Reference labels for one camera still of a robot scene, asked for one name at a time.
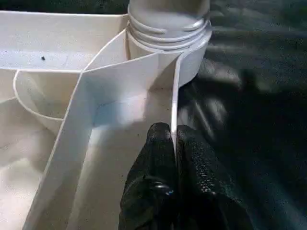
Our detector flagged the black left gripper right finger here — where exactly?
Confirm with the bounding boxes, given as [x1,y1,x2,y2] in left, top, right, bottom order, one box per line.
[176,125,255,230]

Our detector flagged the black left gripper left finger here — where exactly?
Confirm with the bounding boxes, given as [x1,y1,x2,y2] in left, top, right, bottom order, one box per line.
[118,122,177,230]

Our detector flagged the white plastic table leg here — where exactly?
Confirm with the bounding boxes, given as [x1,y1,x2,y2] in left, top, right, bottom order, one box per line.
[127,0,212,51]

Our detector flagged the black work mat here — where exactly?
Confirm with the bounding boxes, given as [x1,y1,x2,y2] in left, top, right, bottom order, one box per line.
[0,0,307,230]

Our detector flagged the white plastic table top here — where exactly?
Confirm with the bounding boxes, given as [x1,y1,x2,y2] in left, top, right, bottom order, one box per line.
[0,11,213,230]

